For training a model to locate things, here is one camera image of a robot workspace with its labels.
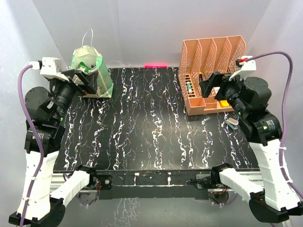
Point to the grey white clip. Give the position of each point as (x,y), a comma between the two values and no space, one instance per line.
(232,123)

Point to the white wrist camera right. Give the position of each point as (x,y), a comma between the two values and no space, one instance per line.
(246,66)

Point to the aluminium frame rail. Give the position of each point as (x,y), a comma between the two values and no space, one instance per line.
(153,184)

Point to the yellow object in organizer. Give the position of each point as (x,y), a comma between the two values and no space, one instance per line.
(224,103)

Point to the orange file organizer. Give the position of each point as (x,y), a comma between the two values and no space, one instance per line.
(207,55)

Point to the green paper bag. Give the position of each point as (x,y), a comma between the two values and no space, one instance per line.
(87,59)

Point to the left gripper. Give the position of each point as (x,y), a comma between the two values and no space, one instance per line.
(88,80)

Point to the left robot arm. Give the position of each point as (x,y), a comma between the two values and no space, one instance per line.
(45,110)

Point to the red light strip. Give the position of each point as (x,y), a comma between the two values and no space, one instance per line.
(155,65)

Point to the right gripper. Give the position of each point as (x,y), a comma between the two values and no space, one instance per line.
(215,81)

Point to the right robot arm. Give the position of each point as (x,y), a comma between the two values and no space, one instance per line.
(275,201)

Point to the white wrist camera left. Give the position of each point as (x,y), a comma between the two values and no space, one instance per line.
(50,68)

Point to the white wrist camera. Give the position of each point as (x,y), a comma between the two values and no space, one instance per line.
(50,68)
(246,66)

